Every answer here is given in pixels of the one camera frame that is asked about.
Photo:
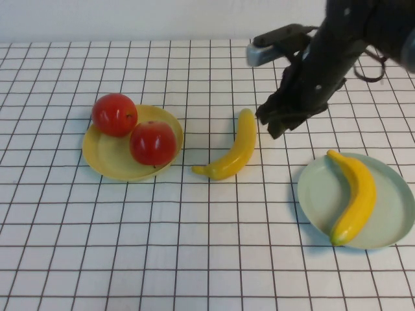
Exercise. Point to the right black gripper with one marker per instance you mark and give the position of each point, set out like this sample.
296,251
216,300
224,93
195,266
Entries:
321,71

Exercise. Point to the short yellow banana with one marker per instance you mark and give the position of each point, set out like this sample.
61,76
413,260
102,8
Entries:
241,149

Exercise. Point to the long yellow green-tipped banana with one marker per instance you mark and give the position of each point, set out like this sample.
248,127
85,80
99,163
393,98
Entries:
360,191

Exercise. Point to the red apple with yellowish top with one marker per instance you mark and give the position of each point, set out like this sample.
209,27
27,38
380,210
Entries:
152,144

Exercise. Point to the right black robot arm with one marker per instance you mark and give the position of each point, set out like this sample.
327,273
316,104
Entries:
389,26

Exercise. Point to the pale green round plate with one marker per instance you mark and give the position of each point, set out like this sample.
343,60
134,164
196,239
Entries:
317,194

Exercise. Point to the yellow round plate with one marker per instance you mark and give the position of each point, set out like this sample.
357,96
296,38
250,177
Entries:
110,158

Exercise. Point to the white checked tablecloth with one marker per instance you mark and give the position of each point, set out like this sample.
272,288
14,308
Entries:
162,252

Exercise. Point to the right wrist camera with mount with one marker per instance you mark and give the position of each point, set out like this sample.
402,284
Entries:
259,55

